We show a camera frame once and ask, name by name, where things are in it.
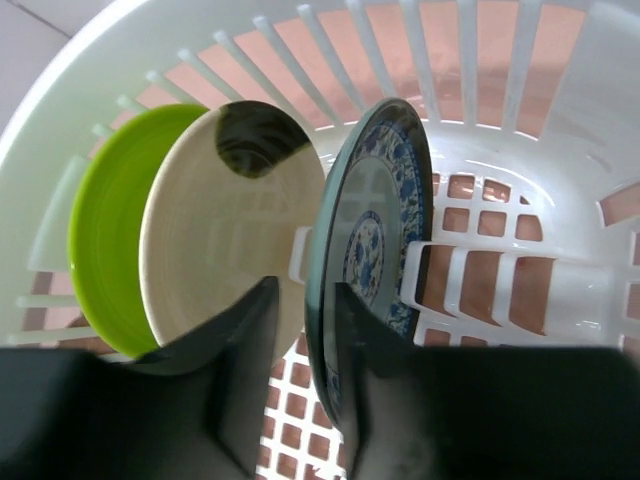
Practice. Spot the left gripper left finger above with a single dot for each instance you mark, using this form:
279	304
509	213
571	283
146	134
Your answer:
192	409

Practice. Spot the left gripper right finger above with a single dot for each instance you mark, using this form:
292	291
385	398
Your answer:
410	412

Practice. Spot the blue patterned plate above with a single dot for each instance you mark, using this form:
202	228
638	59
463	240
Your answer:
378	198

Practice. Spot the lime green plate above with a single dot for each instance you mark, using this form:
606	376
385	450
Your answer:
105	225

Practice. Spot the cream plate with black patch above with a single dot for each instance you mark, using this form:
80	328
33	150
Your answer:
231	203

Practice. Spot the white pink dish rack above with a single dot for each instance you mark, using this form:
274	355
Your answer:
531	113

